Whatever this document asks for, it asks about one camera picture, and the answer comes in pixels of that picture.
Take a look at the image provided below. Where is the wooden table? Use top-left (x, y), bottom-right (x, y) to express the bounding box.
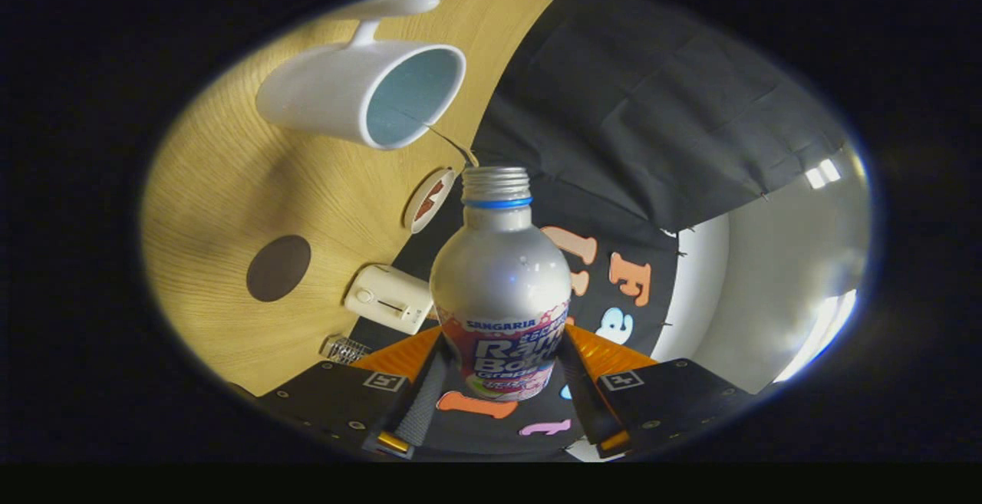
top-left (142, 0), bottom-right (553, 397)

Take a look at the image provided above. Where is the metal wire holder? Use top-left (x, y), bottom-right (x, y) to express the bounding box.
top-left (321, 334), bottom-right (373, 365)

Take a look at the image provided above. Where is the silver juice bottle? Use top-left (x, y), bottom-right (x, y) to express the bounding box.
top-left (429, 166), bottom-right (572, 403)

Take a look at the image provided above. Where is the white cup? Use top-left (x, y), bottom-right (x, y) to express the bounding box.
top-left (255, 0), bottom-right (467, 151)

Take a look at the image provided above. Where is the black backdrop cloth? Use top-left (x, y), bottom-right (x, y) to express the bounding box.
top-left (349, 0), bottom-right (849, 459)

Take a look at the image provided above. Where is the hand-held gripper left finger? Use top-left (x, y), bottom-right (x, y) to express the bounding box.
top-left (257, 325), bottom-right (446, 459)

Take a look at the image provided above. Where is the white toaster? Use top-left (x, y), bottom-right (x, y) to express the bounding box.
top-left (344, 264), bottom-right (434, 335)

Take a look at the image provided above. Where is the dark brown round coaster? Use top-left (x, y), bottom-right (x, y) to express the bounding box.
top-left (245, 235), bottom-right (312, 303)

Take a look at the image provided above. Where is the white round plate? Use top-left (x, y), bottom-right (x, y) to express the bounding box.
top-left (402, 167), bottom-right (459, 233)

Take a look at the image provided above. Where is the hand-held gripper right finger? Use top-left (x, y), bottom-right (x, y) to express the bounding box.
top-left (564, 324), bottom-right (756, 459)

